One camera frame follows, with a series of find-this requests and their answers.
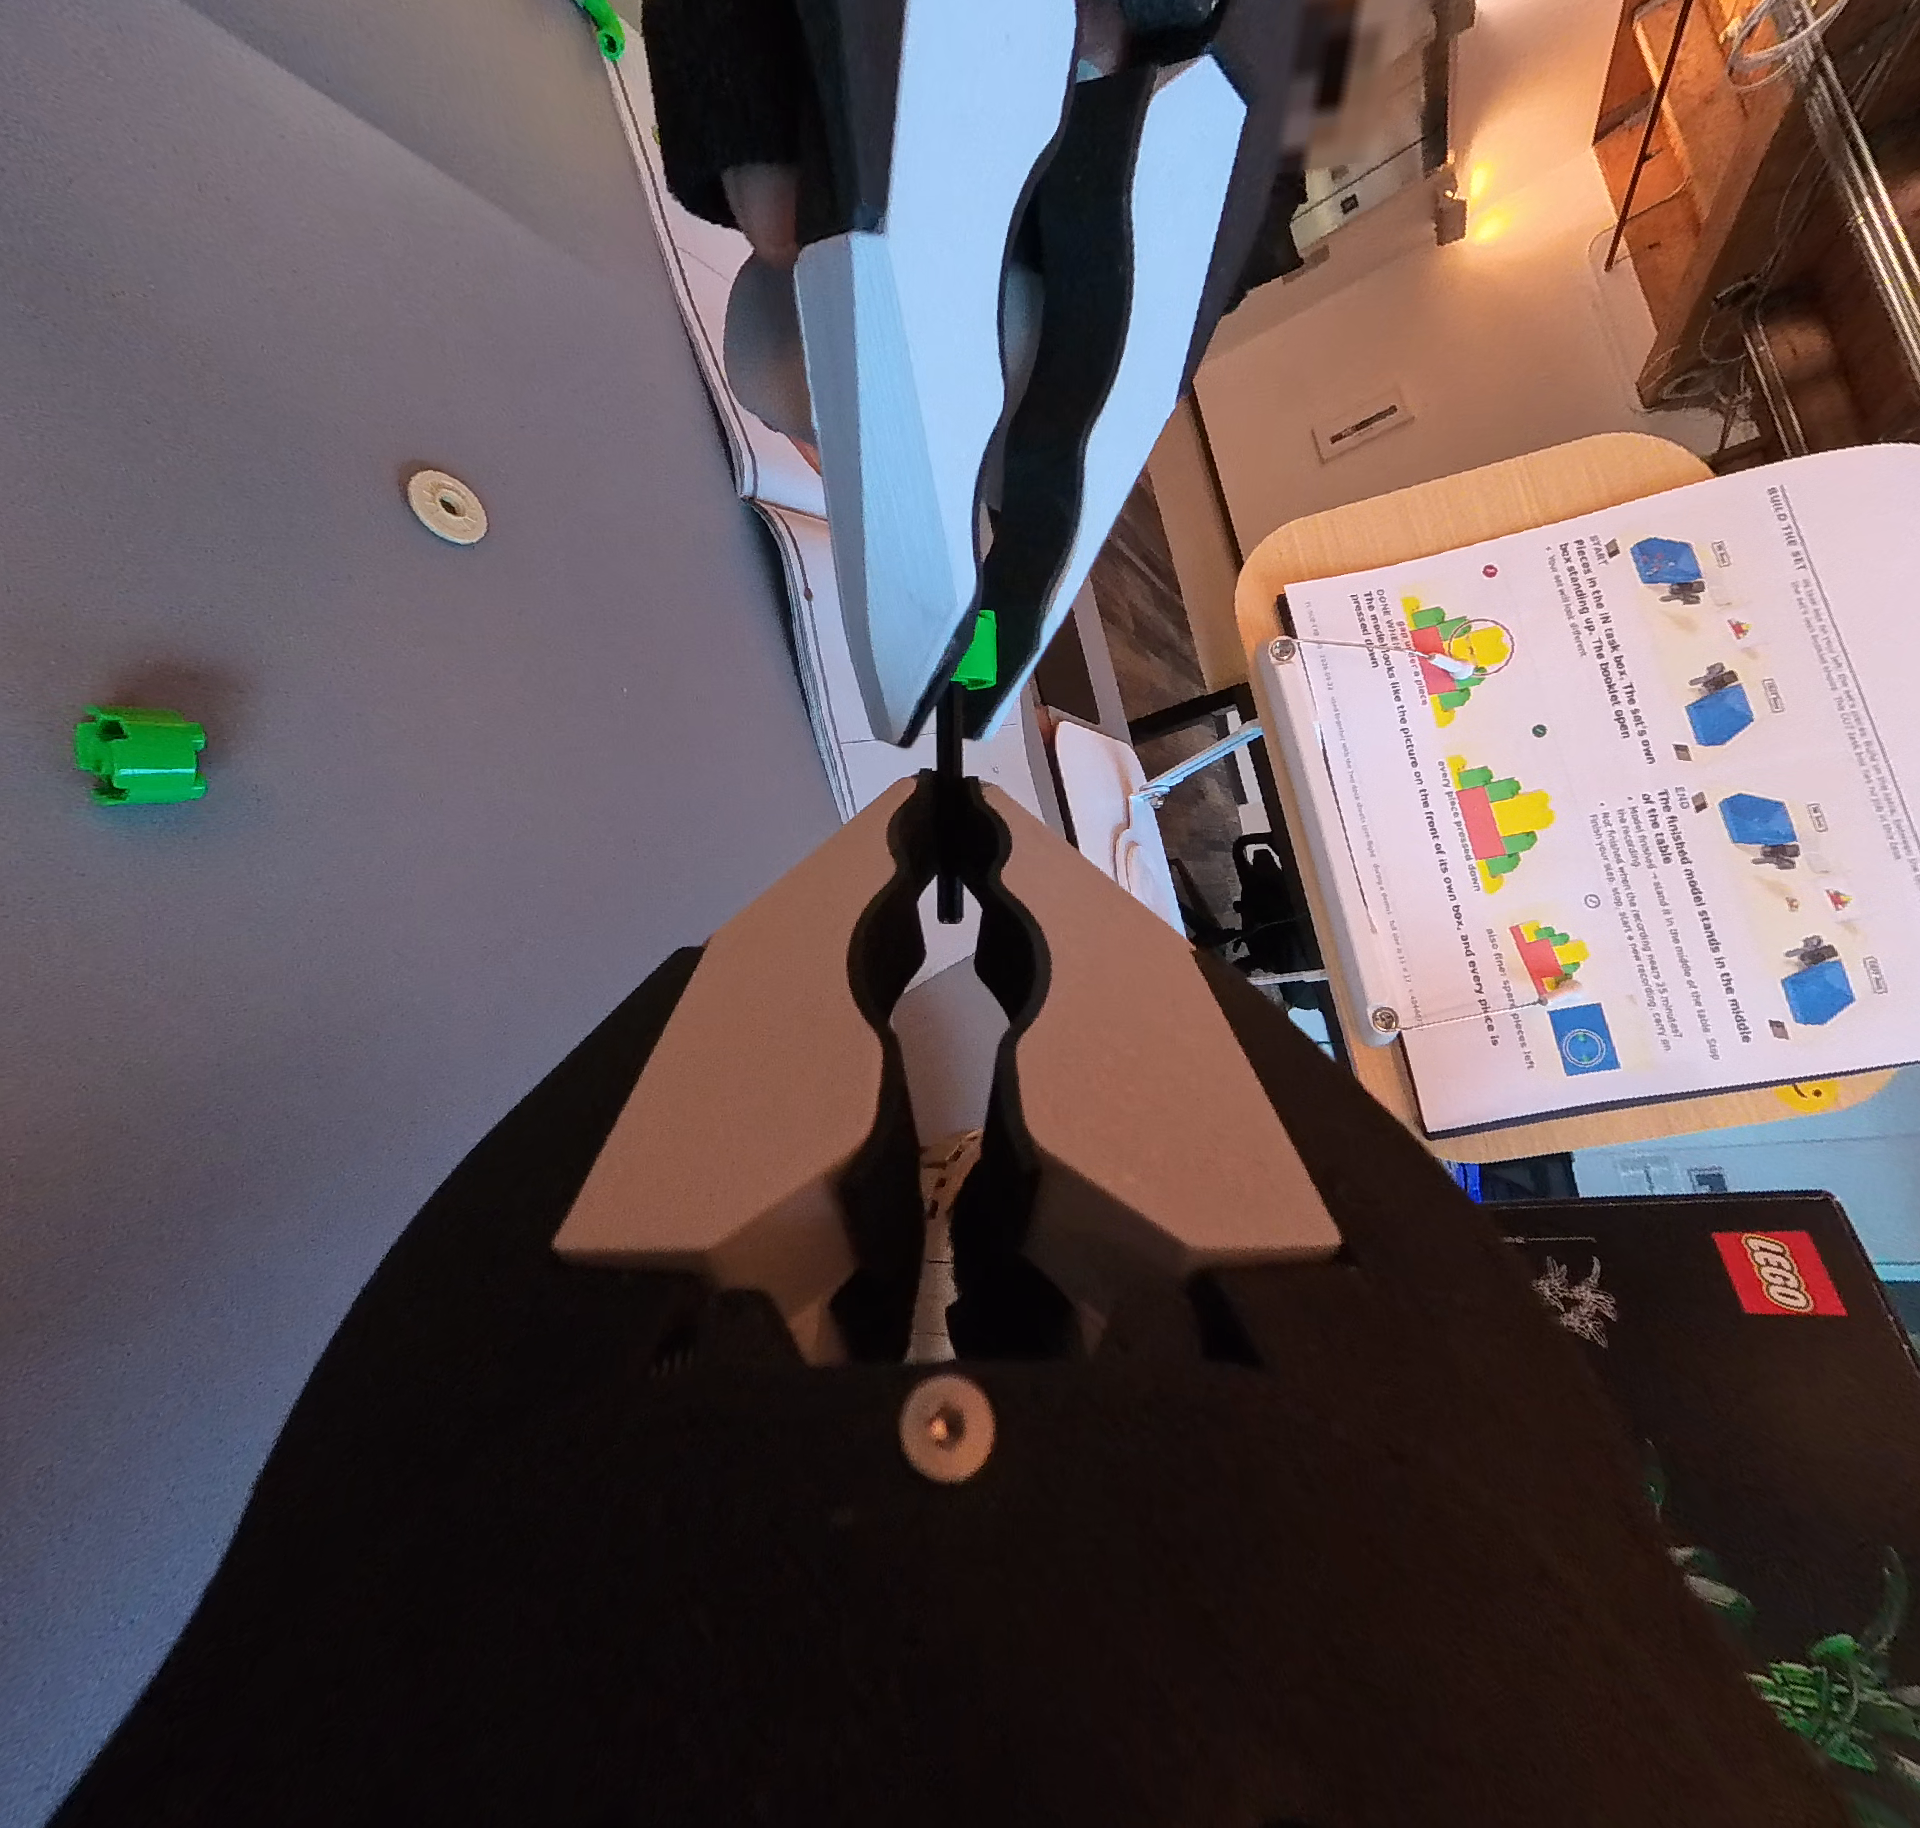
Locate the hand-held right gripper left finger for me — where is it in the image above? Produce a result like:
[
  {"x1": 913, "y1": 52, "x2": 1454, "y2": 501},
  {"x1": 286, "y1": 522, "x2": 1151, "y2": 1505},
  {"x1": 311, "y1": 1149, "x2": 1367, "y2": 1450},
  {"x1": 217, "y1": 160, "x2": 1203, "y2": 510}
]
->
[{"x1": 552, "y1": 773, "x2": 955, "y2": 1366}]

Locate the grey desk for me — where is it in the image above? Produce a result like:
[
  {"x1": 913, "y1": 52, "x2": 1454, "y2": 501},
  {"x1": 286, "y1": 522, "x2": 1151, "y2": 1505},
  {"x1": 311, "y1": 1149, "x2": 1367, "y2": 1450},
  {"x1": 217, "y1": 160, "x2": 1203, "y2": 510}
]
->
[{"x1": 0, "y1": 0, "x2": 1083, "y2": 1828}]

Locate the black bamboo toy set box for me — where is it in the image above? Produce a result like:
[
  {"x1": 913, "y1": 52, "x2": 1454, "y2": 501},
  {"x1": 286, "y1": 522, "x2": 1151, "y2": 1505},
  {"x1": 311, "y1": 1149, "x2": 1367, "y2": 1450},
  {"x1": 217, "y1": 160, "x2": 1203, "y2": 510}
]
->
[{"x1": 1475, "y1": 1191, "x2": 1920, "y2": 1828}]

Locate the white wire document stand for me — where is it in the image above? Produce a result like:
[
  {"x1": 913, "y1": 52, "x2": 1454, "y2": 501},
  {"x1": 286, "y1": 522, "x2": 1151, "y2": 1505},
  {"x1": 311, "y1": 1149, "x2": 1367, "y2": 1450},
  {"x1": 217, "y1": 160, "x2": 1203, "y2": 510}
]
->
[{"x1": 1051, "y1": 629, "x2": 1579, "y2": 1050}]

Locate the wall light fixture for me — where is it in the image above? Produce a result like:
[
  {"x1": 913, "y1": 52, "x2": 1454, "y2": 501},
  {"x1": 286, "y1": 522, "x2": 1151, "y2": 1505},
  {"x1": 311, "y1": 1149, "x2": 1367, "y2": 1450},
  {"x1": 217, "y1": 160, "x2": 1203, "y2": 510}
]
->
[{"x1": 1304, "y1": 0, "x2": 1516, "y2": 261}]

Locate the tan round ring piece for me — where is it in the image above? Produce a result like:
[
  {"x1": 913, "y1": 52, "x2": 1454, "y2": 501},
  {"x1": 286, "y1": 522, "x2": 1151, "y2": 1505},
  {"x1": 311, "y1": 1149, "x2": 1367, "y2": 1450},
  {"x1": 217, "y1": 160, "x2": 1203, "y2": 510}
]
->
[{"x1": 405, "y1": 466, "x2": 491, "y2": 549}]

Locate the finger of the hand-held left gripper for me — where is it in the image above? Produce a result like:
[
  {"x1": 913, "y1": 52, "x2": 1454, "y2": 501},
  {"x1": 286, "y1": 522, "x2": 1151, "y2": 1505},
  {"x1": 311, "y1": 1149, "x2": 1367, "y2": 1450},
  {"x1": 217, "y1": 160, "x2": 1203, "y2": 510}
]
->
[
  {"x1": 794, "y1": 0, "x2": 1084, "y2": 750},
  {"x1": 957, "y1": 59, "x2": 1255, "y2": 746}
]

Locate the printed instruction sheet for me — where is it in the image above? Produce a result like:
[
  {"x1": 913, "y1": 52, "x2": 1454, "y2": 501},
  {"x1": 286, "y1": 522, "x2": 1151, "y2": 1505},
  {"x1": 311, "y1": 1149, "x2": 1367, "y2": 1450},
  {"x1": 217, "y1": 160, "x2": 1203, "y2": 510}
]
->
[{"x1": 1282, "y1": 444, "x2": 1920, "y2": 1140}]

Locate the light wooden board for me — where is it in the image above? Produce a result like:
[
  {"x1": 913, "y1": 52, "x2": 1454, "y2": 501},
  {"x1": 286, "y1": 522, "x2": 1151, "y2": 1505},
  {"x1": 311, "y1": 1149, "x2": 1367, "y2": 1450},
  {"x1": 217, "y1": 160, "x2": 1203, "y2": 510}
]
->
[{"x1": 1233, "y1": 432, "x2": 1920, "y2": 1166}]

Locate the black axle rod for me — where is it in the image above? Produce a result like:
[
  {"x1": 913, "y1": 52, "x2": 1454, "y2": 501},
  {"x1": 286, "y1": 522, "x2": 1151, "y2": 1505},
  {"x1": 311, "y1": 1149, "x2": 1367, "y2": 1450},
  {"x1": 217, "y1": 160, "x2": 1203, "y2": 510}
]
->
[{"x1": 932, "y1": 681, "x2": 969, "y2": 927}]

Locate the open instruction booklet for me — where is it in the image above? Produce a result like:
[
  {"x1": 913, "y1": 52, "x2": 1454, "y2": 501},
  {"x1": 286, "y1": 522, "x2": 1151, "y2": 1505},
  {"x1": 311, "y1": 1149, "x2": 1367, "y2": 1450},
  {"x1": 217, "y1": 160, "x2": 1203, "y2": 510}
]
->
[{"x1": 599, "y1": 51, "x2": 1054, "y2": 825}]

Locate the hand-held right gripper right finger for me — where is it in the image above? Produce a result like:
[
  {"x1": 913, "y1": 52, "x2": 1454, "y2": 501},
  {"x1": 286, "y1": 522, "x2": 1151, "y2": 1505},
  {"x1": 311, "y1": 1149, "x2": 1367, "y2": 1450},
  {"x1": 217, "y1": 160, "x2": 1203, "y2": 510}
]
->
[{"x1": 951, "y1": 785, "x2": 1342, "y2": 1361}]

